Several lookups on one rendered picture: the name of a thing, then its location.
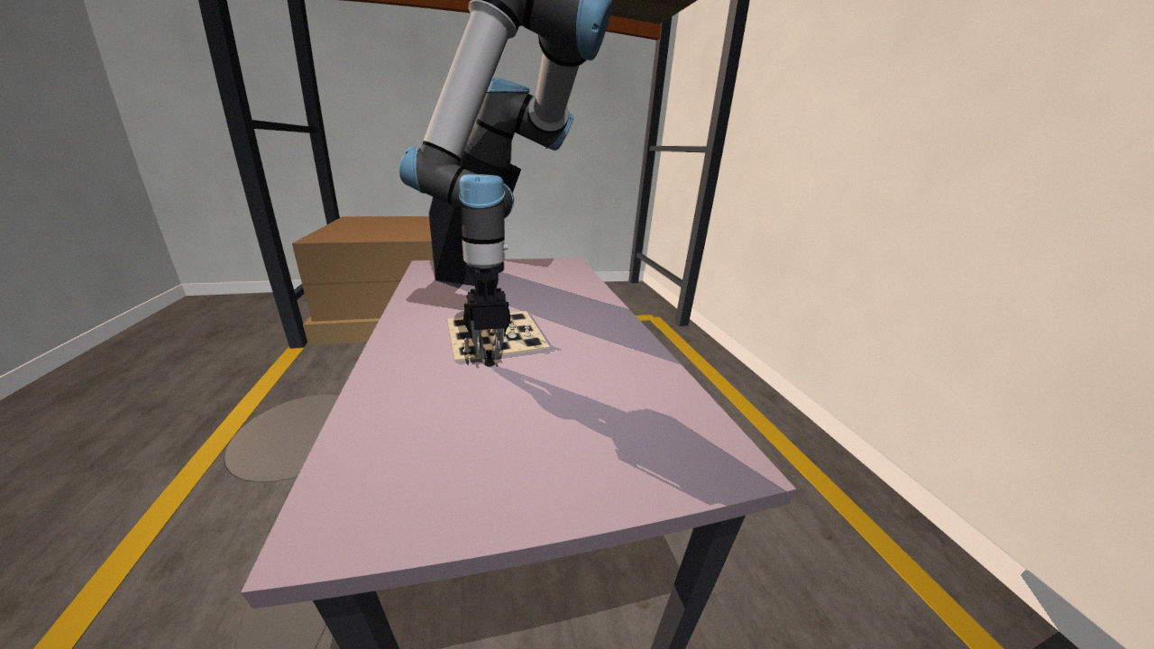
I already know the chessboard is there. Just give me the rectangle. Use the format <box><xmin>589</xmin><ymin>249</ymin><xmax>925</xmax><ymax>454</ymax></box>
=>
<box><xmin>447</xmin><ymin>311</ymin><xmax>550</xmax><ymax>361</ymax></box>

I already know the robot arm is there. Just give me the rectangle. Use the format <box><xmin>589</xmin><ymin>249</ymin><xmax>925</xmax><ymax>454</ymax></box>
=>
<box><xmin>399</xmin><ymin>0</ymin><xmax>610</xmax><ymax>269</ymax></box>

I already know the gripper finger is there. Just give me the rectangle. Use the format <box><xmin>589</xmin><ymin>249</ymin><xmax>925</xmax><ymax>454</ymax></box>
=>
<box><xmin>463</xmin><ymin>304</ymin><xmax>486</xmax><ymax>361</ymax></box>
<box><xmin>492</xmin><ymin>303</ymin><xmax>510</xmax><ymax>361</ymax></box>

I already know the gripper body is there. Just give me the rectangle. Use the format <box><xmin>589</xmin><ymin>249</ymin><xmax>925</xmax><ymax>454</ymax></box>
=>
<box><xmin>465</xmin><ymin>261</ymin><xmax>507</xmax><ymax>330</ymax></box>

